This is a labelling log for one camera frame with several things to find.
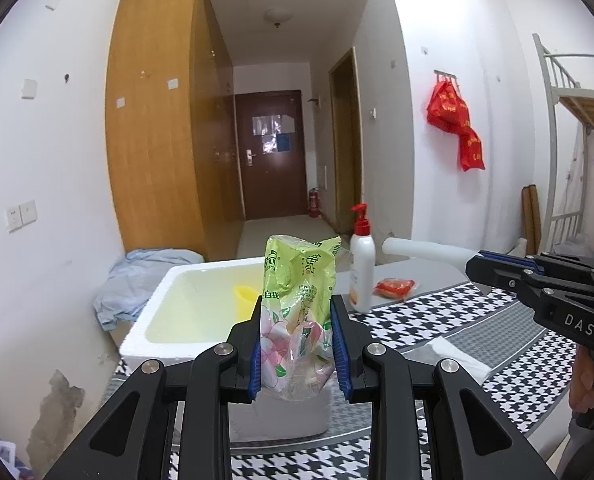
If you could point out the houndstooth table mat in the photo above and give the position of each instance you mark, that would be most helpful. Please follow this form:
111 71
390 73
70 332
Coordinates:
477 320

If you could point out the white wall socket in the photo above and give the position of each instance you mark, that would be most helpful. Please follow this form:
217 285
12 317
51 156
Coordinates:
13 219

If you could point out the white foam box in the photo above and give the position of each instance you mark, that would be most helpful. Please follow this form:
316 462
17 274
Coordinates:
177 310

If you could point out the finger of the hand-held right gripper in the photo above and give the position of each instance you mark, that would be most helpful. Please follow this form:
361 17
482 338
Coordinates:
497 277
512 258

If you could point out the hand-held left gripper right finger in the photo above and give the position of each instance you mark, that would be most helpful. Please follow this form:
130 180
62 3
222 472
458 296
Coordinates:
339 350

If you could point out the wooden side door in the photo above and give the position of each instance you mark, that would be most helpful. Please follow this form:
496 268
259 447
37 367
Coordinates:
347 160

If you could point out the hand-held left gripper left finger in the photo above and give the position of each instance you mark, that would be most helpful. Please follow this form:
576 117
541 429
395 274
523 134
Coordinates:
254 360

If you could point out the white wall switch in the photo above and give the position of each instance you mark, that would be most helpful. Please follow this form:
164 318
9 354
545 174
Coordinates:
28 211

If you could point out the white cloth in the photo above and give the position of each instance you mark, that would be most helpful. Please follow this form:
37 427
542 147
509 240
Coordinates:
452 360
422 251

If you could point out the metal wall hook rack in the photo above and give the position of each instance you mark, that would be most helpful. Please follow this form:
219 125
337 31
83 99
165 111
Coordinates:
445 75

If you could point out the red snack packet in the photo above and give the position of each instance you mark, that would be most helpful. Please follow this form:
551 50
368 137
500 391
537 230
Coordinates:
394 287

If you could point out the red plastic bag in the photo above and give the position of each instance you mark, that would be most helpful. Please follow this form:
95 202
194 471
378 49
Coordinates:
447 107
472 150

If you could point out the red fire extinguisher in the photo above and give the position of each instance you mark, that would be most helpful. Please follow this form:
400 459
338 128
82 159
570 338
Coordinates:
314 204

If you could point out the white lotion pump bottle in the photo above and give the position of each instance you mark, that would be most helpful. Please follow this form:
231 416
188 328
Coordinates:
362 270

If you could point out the green floral tissue pack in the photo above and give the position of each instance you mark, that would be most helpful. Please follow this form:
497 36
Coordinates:
297 310

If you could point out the white bed frame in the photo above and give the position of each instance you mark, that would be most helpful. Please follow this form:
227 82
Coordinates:
552 110

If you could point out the wooden wardrobe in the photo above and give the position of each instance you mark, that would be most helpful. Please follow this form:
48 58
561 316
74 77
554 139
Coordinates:
152 135

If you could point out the small white wall plate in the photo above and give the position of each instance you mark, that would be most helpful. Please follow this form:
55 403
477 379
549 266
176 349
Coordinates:
52 2

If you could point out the ceiling lamp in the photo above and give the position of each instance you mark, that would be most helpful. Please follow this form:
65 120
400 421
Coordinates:
277 16

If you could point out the brown wooden poles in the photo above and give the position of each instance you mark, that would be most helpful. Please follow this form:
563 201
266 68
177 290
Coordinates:
530 220

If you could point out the dark brown entry door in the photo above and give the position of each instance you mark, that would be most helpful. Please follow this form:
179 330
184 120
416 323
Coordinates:
272 185

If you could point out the blue-grey cloth pile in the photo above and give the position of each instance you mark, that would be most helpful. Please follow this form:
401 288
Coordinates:
137 275

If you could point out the person's right hand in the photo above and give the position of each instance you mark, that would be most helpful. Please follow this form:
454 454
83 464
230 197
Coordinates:
582 380

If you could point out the papers on door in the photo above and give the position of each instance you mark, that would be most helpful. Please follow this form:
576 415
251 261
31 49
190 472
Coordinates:
272 132

